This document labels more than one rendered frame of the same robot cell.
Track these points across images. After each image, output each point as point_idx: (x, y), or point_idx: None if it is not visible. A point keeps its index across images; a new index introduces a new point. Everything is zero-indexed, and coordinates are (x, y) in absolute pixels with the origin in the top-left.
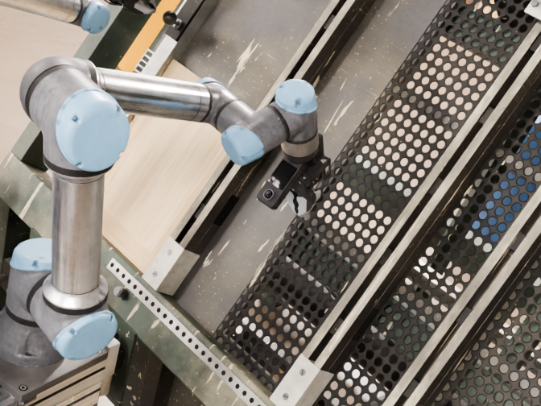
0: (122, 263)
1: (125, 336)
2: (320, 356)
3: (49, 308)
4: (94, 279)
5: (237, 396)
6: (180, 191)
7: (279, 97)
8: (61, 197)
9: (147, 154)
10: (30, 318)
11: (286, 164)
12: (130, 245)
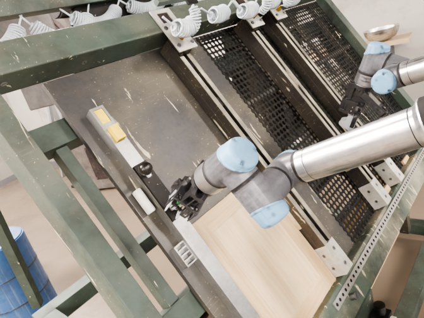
0: (334, 295)
1: (370, 301)
2: (370, 174)
3: None
4: None
5: (385, 225)
6: (285, 244)
7: (388, 47)
8: None
9: (257, 269)
10: None
11: (370, 95)
12: (315, 295)
